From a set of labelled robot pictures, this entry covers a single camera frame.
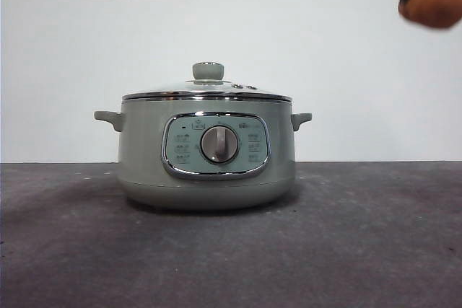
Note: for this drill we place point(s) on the glass lid with green knob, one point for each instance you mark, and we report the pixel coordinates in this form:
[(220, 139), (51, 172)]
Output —
[(208, 70)]

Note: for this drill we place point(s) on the pale green electric pot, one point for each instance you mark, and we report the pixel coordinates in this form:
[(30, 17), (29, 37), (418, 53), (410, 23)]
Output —
[(144, 163)]

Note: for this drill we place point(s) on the brown potato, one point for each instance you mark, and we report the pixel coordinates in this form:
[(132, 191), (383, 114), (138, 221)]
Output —
[(433, 3)]

